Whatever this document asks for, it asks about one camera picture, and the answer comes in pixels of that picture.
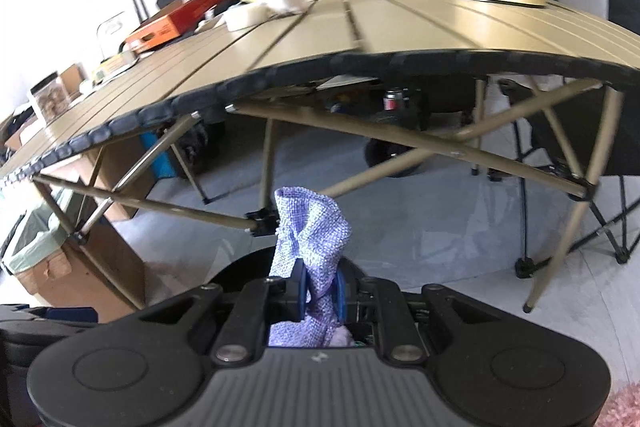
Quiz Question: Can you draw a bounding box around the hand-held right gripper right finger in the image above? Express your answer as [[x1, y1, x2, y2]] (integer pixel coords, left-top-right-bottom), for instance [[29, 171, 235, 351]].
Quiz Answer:
[[334, 264, 493, 365]]

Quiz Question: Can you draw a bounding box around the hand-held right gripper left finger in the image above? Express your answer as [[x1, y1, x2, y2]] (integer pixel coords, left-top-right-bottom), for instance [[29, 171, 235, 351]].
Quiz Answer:
[[140, 259, 309, 365]]

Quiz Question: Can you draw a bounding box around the black round bin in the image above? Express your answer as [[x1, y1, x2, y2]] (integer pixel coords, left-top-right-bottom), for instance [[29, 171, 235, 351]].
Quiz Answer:
[[207, 247, 381, 348]]

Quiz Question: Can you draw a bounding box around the lavender drawstring pouch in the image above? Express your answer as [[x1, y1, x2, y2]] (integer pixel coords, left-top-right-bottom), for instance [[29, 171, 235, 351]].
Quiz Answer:
[[267, 187, 352, 348]]

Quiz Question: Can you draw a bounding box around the green plastic liner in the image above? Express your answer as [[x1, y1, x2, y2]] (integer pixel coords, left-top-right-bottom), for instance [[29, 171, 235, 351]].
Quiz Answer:
[[2, 189, 81, 275]]

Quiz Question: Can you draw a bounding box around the cardboard box with liner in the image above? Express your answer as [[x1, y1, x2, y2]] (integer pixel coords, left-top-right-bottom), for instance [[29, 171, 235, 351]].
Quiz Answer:
[[2, 187, 146, 310]]

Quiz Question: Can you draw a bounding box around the plain cardboard box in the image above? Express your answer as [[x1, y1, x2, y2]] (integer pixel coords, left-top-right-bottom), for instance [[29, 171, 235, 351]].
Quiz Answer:
[[75, 142, 156, 220]]

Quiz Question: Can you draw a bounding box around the blue roll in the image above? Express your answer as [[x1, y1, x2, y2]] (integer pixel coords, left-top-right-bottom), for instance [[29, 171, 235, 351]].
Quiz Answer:
[[140, 132, 173, 178]]

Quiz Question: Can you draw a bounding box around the clear snack jar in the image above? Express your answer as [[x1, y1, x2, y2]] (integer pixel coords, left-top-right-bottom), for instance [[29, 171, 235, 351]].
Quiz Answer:
[[29, 72, 71, 125]]

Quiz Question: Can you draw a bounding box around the khaki folding table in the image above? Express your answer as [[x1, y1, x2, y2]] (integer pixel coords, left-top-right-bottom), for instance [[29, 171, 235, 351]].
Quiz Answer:
[[0, 0, 640, 313]]

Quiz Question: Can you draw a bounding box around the white round sponge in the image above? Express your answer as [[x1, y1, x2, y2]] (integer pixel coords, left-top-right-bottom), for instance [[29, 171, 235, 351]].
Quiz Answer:
[[225, 4, 273, 32]]

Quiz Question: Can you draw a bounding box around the small beige box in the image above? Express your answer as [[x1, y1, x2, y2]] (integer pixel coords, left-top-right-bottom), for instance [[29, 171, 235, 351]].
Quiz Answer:
[[97, 52, 138, 72]]

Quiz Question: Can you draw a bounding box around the orange cardboard box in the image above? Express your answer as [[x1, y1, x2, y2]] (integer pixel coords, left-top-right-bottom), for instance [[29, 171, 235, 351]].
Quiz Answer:
[[125, 0, 233, 54]]

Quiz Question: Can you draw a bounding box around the black folding chair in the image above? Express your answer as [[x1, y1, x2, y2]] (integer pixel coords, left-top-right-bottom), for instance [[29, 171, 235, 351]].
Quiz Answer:
[[500, 0, 640, 280]]

